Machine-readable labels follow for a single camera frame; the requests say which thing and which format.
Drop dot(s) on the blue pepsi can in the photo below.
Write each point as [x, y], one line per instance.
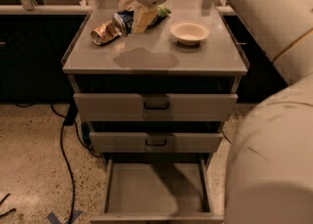
[122, 22]

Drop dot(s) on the middle grey drawer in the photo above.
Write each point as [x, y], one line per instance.
[117, 142]

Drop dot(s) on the top grey drawer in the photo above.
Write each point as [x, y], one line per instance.
[166, 107]

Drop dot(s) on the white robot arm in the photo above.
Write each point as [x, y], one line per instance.
[269, 172]

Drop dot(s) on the open bottom grey drawer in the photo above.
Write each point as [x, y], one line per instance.
[157, 192]

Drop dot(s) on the dark counter cabinets behind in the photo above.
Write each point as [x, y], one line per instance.
[47, 58]

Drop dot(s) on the crushed gold soda can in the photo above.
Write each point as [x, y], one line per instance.
[104, 33]

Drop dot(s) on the grey drawer cabinet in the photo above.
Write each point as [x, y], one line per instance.
[202, 11]

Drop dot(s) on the white paper bowl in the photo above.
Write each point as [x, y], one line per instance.
[189, 32]

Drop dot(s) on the green chip bag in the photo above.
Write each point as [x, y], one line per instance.
[162, 13]

